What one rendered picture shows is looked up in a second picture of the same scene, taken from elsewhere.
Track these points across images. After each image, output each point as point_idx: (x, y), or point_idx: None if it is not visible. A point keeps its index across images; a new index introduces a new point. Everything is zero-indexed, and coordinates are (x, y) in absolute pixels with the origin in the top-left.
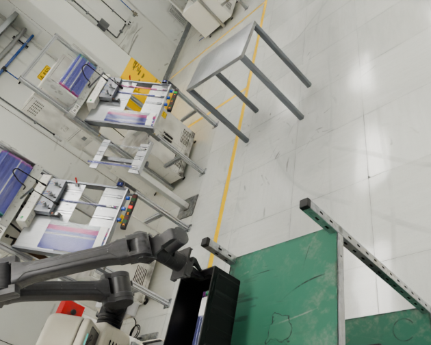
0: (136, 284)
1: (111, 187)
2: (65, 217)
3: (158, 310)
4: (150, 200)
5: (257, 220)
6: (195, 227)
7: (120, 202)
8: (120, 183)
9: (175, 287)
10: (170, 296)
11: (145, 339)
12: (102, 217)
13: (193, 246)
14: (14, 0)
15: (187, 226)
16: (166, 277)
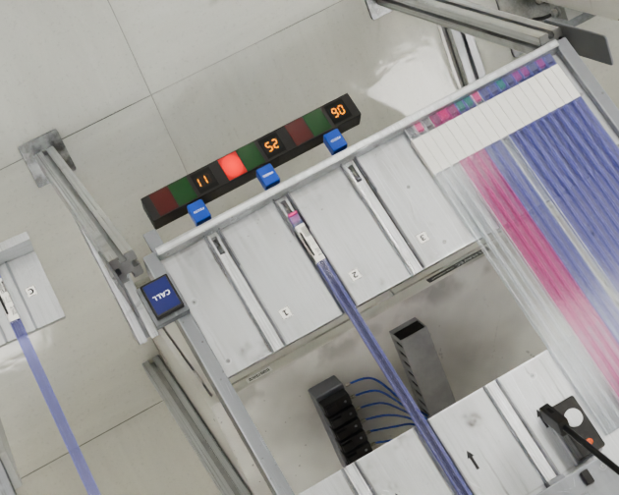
0: (457, 7)
1: (208, 345)
2: (535, 389)
3: (415, 33)
4: (93, 225)
5: None
6: (31, 100)
7: (253, 223)
8: (158, 293)
9: (313, 0)
10: (352, 6)
11: (520, 12)
12: (387, 224)
13: (126, 24)
14: None
15: (42, 153)
16: (289, 106)
